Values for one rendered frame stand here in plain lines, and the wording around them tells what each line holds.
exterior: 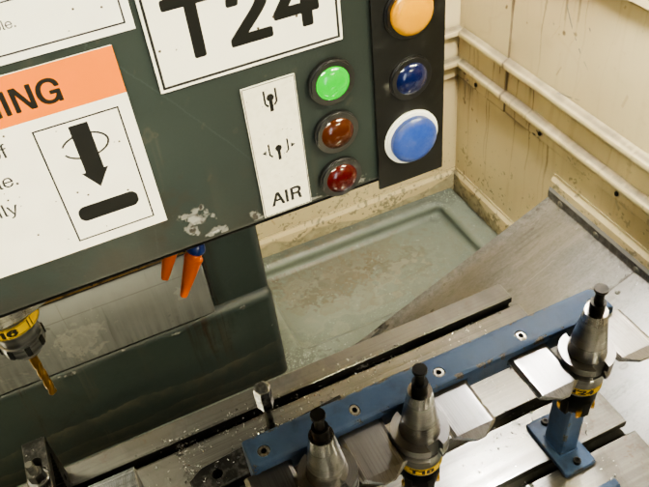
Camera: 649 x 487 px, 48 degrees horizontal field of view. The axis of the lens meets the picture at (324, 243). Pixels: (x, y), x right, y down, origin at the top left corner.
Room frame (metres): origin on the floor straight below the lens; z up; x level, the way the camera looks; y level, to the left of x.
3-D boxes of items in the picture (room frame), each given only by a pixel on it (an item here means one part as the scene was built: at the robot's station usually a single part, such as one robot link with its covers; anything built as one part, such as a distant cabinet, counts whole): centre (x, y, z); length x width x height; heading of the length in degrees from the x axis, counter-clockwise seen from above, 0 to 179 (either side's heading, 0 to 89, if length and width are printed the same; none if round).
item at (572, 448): (0.57, -0.32, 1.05); 0.10 x 0.05 x 0.30; 20
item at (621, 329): (0.52, -0.34, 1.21); 0.07 x 0.05 x 0.01; 20
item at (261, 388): (0.66, 0.12, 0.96); 0.03 x 0.03 x 0.13
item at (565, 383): (0.49, -0.23, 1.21); 0.07 x 0.05 x 0.01; 20
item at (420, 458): (0.43, -0.08, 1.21); 0.06 x 0.06 x 0.03
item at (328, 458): (0.39, 0.03, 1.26); 0.04 x 0.04 x 0.07
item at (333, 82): (0.34, -0.01, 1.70); 0.02 x 0.01 x 0.02; 110
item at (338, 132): (0.34, -0.01, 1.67); 0.02 x 0.01 x 0.02; 110
